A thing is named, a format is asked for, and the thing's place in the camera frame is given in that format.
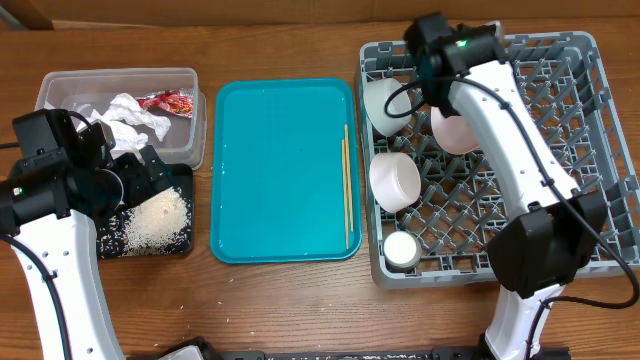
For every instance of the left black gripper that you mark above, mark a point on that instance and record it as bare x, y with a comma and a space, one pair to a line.
143, 187

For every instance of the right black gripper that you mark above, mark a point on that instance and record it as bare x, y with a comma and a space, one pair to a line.
453, 113

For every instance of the large pink plate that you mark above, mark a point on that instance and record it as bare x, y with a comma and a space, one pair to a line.
453, 133

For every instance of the grey bowl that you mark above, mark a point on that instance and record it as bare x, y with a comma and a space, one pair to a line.
375, 95

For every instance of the pink bowl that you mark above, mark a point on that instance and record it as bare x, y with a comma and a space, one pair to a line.
394, 180

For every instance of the white paper cup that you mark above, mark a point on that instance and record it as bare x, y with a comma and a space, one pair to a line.
402, 251

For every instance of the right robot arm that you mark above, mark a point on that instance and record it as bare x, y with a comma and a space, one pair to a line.
553, 227

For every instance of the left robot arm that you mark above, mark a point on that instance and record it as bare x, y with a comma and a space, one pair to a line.
65, 183

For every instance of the grey dishwasher rack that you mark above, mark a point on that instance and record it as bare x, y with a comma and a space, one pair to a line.
562, 81

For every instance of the black tray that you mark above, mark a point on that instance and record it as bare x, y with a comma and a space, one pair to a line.
182, 175

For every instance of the rice pile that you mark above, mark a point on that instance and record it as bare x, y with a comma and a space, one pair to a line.
155, 225

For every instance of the crumpled white tissue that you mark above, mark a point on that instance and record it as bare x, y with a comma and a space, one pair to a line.
124, 113

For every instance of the clear plastic bin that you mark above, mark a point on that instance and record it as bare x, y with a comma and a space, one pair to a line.
185, 141

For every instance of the red snack wrapper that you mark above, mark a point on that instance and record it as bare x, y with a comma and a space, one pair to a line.
176, 102

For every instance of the right wooden chopstick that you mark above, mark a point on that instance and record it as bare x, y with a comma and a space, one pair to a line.
348, 176

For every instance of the wooden chopstick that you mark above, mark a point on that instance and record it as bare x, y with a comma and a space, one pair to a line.
345, 194
348, 176

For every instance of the left wooden chopstick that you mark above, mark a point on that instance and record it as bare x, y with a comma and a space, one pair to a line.
345, 194

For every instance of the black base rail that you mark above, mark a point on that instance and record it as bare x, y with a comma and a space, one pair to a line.
439, 353

